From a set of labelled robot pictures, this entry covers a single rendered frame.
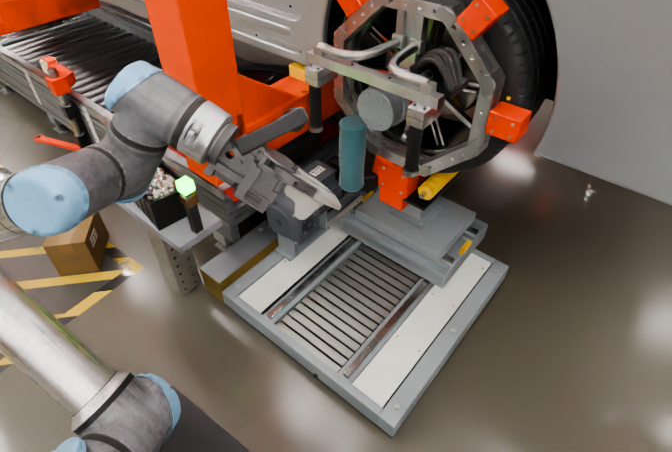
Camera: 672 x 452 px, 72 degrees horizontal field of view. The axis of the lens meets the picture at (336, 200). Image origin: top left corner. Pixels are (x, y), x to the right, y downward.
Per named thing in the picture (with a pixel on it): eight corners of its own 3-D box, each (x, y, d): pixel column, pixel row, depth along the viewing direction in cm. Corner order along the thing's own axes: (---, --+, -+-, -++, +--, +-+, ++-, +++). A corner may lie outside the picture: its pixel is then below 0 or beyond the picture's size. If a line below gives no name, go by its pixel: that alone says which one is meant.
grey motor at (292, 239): (363, 219, 209) (367, 156, 186) (300, 276, 185) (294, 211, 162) (332, 202, 218) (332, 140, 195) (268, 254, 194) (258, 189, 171)
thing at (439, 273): (484, 238, 200) (489, 222, 194) (441, 290, 179) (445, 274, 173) (388, 190, 224) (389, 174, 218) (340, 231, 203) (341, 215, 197)
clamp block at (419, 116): (440, 116, 119) (444, 97, 116) (422, 131, 114) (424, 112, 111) (423, 109, 122) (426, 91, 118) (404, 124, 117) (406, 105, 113)
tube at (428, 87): (468, 68, 122) (476, 28, 115) (430, 96, 111) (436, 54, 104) (411, 50, 131) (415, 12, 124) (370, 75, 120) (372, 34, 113)
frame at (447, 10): (477, 188, 148) (523, 14, 112) (468, 198, 144) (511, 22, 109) (344, 128, 174) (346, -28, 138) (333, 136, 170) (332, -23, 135)
